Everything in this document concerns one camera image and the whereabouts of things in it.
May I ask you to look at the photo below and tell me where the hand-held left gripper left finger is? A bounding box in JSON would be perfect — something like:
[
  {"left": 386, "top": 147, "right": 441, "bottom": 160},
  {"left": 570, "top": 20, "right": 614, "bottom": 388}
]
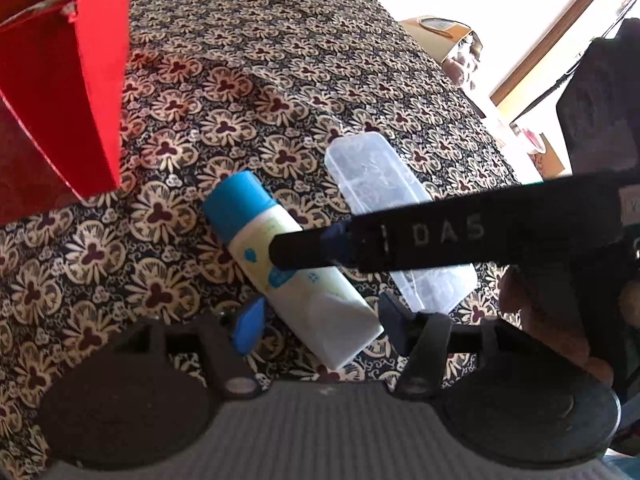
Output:
[{"left": 100, "top": 296, "right": 269, "bottom": 402}]

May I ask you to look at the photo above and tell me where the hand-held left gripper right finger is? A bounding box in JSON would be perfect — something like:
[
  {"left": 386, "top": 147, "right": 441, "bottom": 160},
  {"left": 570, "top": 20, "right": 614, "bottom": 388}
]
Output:
[{"left": 379, "top": 292, "right": 537, "bottom": 402}]

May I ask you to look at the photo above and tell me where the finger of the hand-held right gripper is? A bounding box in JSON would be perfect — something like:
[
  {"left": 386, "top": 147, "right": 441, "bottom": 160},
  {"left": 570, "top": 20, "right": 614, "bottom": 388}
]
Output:
[{"left": 269, "top": 174, "right": 627, "bottom": 272}]

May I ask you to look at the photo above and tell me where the white bottle with blue cap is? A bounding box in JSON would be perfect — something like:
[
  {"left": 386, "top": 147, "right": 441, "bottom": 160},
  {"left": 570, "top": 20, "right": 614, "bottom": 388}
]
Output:
[{"left": 202, "top": 170, "right": 385, "bottom": 369}]

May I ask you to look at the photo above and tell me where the clear plastic case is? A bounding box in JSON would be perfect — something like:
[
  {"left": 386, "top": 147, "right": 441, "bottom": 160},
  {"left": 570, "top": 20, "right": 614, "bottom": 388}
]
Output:
[{"left": 324, "top": 132, "right": 479, "bottom": 313}]

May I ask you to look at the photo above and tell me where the red cardboard box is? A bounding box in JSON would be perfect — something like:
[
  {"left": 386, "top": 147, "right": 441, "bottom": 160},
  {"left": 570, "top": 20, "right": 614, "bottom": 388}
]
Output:
[{"left": 0, "top": 0, "right": 134, "bottom": 224}]

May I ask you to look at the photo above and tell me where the person's right hand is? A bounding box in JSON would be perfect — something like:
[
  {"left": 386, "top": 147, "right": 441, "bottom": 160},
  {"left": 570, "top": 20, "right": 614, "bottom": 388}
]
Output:
[{"left": 500, "top": 265, "right": 615, "bottom": 387}]

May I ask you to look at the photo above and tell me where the brown box with red print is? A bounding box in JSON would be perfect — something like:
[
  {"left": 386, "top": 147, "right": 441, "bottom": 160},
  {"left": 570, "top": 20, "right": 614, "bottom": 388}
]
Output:
[{"left": 509, "top": 119, "right": 572, "bottom": 182}]

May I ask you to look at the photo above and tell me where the pink cloth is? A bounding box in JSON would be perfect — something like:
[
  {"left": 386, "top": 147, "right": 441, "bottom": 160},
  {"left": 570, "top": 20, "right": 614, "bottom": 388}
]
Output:
[{"left": 441, "top": 35, "right": 484, "bottom": 92}]

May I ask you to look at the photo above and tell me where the floral patterned cloth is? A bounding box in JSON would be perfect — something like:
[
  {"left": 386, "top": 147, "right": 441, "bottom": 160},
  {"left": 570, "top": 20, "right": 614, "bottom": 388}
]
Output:
[{"left": 0, "top": 0, "right": 526, "bottom": 480}]

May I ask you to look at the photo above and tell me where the brown cardboard box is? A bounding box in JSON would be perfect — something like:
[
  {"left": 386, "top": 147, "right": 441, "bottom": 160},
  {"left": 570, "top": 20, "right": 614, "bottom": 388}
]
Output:
[{"left": 399, "top": 15, "right": 482, "bottom": 67}]

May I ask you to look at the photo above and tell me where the wooden door frame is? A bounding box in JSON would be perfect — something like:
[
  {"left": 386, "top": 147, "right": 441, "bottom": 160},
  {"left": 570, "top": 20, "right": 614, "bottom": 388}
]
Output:
[{"left": 489, "top": 0, "right": 640, "bottom": 107}]

